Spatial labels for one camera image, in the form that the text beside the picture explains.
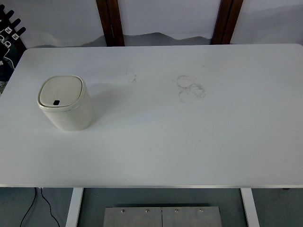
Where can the grey metal plate with screws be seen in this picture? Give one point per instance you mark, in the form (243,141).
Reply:
(142,217)

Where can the white table leg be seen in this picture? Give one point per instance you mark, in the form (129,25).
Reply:
(74,208)
(250,208)

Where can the robot hand black white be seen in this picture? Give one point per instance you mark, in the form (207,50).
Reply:
(9,30)

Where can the landscape print screen panel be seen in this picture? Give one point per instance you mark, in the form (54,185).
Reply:
(272,19)
(61,21)
(165,19)

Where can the cream plastic trash bin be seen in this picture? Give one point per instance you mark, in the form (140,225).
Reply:
(68,113)

